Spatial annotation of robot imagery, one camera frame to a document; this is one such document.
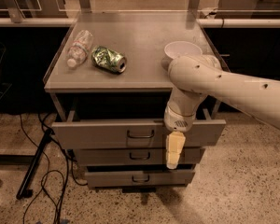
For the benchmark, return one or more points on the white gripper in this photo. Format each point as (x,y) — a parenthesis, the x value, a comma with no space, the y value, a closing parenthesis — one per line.
(178,120)

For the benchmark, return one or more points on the grey top drawer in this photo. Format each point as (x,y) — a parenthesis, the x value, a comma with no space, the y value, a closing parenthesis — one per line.
(131,133)

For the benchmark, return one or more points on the grey drawer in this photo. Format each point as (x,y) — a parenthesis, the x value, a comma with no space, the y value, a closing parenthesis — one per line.
(131,133)
(118,157)
(139,178)

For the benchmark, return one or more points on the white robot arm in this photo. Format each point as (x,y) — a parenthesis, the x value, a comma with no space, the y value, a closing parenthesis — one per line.
(195,78)

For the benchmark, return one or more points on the grey bottom drawer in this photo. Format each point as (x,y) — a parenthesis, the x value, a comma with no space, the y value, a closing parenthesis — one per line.
(139,178)

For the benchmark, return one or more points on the grey drawer cabinet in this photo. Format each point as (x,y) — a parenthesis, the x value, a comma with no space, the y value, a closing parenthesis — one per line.
(142,90)

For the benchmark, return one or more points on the grey middle drawer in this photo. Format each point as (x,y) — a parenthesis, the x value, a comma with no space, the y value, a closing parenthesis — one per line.
(118,157)

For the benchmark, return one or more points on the white ceramic bowl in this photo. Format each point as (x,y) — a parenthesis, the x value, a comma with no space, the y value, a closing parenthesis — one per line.
(181,48)

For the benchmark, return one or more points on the crushed green soda can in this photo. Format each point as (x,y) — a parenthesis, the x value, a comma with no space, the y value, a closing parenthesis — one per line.
(108,59)

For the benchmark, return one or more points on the clear plastic water bottle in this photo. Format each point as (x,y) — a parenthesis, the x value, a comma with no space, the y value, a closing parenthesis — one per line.
(78,53)

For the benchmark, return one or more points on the black metal floor bar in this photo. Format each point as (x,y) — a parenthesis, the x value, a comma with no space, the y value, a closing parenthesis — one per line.
(24,191)

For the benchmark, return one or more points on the white horizontal rail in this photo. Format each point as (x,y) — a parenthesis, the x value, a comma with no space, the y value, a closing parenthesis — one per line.
(205,23)

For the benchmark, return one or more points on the grey metal post far left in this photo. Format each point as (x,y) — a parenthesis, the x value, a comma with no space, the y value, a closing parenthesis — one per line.
(14,11)

